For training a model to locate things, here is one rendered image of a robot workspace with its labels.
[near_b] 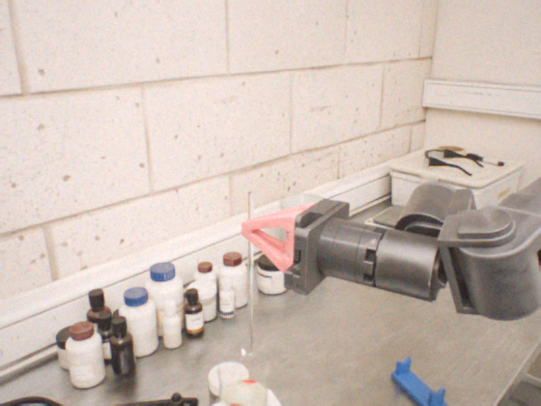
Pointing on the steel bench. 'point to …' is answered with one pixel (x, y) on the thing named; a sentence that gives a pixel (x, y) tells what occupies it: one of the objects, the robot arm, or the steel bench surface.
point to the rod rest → (420, 391)
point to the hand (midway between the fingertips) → (249, 228)
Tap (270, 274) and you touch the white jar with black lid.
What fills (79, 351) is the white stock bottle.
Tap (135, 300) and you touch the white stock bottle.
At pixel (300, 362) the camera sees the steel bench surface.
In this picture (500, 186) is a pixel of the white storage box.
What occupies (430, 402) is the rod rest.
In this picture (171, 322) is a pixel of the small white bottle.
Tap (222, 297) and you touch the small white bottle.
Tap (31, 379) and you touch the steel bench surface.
